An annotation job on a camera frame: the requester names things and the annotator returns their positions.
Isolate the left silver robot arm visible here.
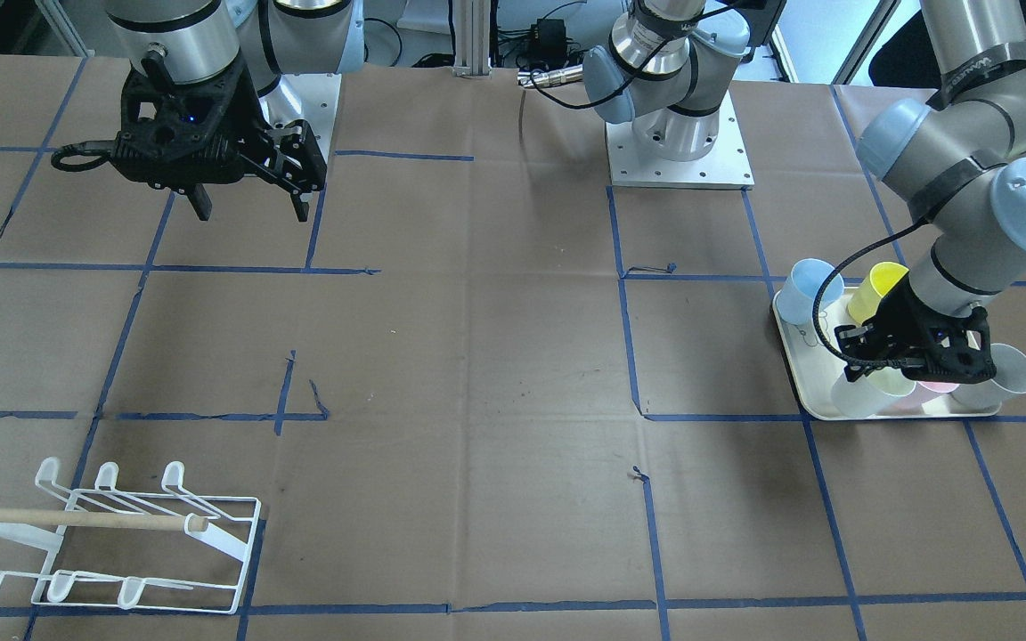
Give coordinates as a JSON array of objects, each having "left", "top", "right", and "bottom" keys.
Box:
[{"left": 582, "top": 1, "right": 1026, "bottom": 385}]

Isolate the pink plastic cup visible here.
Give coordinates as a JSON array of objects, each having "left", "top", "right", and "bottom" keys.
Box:
[{"left": 915, "top": 380, "right": 960, "bottom": 411}]

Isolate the aluminium frame post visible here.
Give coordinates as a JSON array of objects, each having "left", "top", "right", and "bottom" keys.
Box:
[{"left": 448, "top": 0, "right": 497, "bottom": 77}]

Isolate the white wire cup rack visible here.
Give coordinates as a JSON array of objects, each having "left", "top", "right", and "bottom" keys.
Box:
[{"left": 0, "top": 456, "right": 262, "bottom": 615}]

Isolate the black power adapter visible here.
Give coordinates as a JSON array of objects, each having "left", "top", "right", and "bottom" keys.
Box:
[{"left": 524, "top": 18, "right": 569, "bottom": 69}]

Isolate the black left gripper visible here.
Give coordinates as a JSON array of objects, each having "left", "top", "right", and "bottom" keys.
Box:
[{"left": 834, "top": 276, "right": 997, "bottom": 385}]

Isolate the yellow plastic cup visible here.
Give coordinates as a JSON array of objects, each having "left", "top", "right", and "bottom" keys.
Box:
[{"left": 847, "top": 261, "right": 909, "bottom": 326}]

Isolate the cream plastic tray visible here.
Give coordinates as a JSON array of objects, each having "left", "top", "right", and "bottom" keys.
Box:
[{"left": 772, "top": 293, "right": 1003, "bottom": 420}]

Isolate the white plastic cup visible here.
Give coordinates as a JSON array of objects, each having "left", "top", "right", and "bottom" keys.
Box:
[{"left": 829, "top": 368, "right": 916, "bottom": 419}]

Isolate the light blue cup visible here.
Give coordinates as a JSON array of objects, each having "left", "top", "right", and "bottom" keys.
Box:
[
  {"left": 775, "top": 258, "right": 835, "bottom": 326},
  {"left": 951, "top": 344, "right": 1026, "bottom": 410}
]

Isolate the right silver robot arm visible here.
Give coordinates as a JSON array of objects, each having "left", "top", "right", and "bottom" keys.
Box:
[{"left": 103, "top": 1, "right": 365, "bottom": 222}]

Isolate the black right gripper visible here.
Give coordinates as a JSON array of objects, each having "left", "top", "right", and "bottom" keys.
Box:
[{"left": 110, "top": 62, "right": 327, "bottom": 223}]

